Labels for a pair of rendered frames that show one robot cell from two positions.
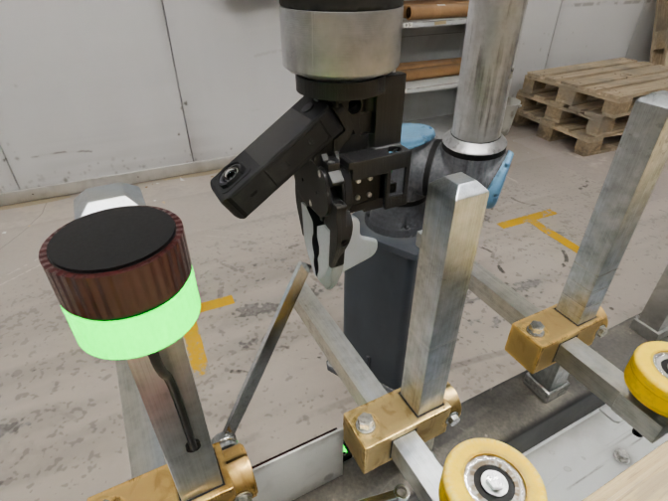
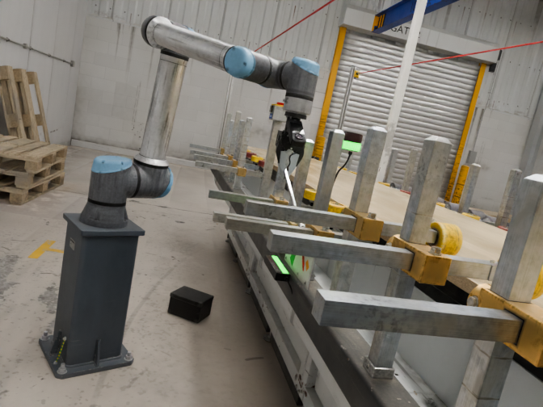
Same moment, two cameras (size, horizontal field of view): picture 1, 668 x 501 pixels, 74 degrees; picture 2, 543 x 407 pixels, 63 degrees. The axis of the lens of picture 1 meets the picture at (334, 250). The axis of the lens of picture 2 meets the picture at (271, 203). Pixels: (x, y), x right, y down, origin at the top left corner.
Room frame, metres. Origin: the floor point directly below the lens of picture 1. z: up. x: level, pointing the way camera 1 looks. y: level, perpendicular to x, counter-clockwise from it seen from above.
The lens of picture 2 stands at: (0.06, 1.41, 1.13)
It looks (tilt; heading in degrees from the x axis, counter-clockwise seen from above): 10 degrees down; 283
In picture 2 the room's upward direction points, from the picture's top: 12 degrees clockwise
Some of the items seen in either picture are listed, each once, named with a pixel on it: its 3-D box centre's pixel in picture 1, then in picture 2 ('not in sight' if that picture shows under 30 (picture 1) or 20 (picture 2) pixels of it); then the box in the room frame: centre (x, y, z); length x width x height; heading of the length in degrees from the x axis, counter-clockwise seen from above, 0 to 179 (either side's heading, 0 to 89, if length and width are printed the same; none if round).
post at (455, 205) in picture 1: (424, 376); (294, 207); (0.32, -0.10, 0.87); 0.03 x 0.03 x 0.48; 27
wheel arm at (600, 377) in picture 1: (514, 309); (263, 202); (0.47, -0.26, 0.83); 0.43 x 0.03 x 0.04; 27
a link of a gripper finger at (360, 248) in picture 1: (350, 253); (289, 165); (0.35, -0.02, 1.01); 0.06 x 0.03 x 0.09; 117
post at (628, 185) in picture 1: (586, 285); (279, 185); (0.44, -0.32, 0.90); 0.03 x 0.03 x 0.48; 27
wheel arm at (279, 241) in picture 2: not in sight; (406, 258); (-0.01, 0.61, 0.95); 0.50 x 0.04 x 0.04; 27
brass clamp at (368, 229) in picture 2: not in sight; (359, 223); (0.08, 0.36, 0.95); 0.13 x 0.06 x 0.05; 117
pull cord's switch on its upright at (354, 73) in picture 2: not in sight; (343, 126); (0.51, -2.89, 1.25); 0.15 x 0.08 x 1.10; 117
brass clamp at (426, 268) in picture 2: not in sight; (414, 258); (-0.03, 0.59, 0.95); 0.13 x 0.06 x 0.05; 117
